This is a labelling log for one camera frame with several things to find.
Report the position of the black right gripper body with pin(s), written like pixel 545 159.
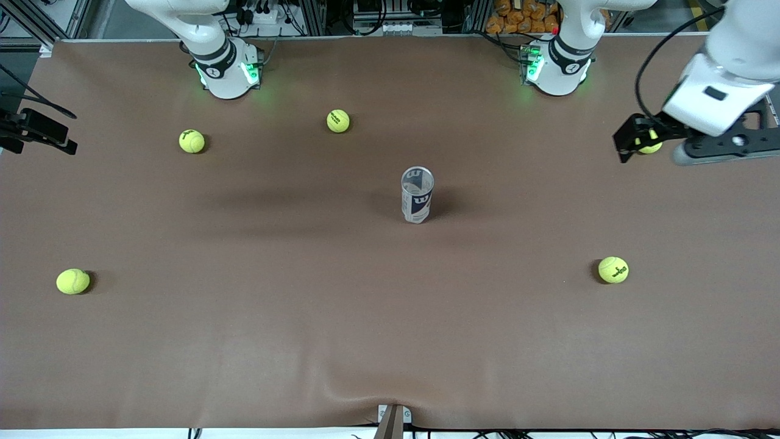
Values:
pixel 13 127

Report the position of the white blue Wilson tennis can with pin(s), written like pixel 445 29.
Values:
pixel 417 198

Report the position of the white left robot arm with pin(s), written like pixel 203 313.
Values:
pixel 563 61

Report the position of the yellow Wilson tennis ball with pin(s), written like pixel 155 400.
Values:
pixel 613 269
pixel 192 141

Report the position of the yellow Head tennis ball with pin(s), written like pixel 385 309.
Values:
pixel 338 121

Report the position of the orange packaged goods pile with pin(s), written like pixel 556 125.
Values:
pixel 524 17

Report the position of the white power strip with plugs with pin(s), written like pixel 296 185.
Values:
pixel 262 13

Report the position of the brown table cloth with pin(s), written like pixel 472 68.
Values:
pixel 390 317

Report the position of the aluminium frame profile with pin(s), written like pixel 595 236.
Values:
pixel 36 21

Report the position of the metal bracket with post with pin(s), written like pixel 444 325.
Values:
pixel 393 421

